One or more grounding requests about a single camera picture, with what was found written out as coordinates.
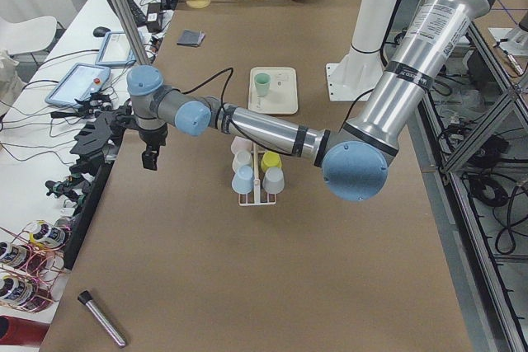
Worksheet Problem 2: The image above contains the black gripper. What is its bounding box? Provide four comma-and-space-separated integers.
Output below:
139, 125, 168, 170

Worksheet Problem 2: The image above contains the green plastic cup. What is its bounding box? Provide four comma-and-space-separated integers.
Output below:
253, 73, 271, 97

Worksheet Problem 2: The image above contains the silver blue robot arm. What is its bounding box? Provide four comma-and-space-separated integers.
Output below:
127, 0, 496, 201

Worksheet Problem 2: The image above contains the pink plastic cup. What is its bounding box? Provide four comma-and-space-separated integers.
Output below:
230, 136, 252, 154

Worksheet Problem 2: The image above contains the cream plastic cup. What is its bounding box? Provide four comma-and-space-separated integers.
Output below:
232, 150, 252, 172

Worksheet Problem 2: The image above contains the light blue plastic cup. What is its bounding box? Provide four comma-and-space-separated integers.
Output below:
232, 165, 254, 195

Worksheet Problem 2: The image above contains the yellow plastic cup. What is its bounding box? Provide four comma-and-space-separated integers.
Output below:
260, 151, 282, 172

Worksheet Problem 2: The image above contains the grey plastic cup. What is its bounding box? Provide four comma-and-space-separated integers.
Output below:
263, 167, 285, 195

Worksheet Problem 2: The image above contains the cream rabbit print tray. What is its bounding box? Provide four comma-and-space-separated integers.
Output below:
247, 67, 299, 115

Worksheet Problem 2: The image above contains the blue teach pendant tablet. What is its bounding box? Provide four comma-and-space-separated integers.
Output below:
45, 63, 111, 107

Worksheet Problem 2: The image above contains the grey folded cloth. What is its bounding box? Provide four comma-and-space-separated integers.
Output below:
177, 30, 205, 47

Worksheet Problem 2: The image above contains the black metal cylinder tube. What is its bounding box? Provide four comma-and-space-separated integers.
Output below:
78, 290, 128, 348

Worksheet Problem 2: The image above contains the white wire cup rack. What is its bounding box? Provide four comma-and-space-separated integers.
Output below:
238, 143, 277, 207

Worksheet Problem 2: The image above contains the aluminium frame post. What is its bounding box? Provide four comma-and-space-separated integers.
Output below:
111, 0, 150, 65

